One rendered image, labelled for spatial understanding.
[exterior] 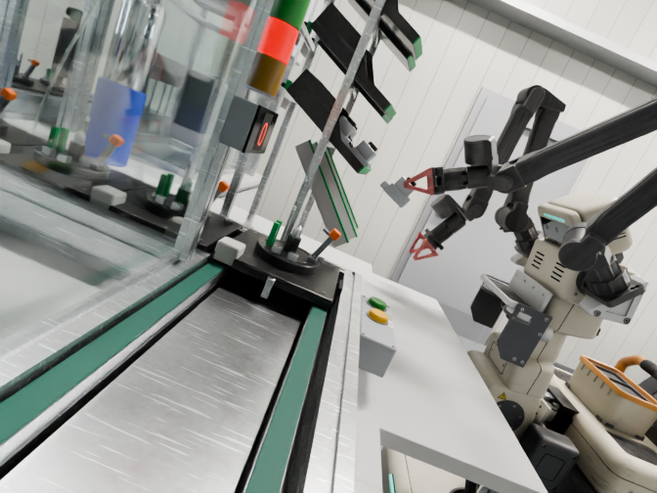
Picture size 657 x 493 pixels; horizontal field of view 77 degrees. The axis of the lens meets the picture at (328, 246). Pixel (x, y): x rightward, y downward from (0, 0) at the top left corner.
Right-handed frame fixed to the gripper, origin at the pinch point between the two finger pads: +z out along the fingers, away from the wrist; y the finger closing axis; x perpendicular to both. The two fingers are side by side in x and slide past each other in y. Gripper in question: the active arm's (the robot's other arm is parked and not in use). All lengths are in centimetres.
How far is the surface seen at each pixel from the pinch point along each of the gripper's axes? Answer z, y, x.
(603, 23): -144, -309, -123
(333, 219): 18.7, 7.8, 7.0
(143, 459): 18, 83, 24
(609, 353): -153, -348, 180
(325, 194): 20.3, 7.9, 0.3
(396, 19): -1.3, 8.2, -37.9
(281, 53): 12, 52, -19
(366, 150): 9.5, 3.0, -9.8
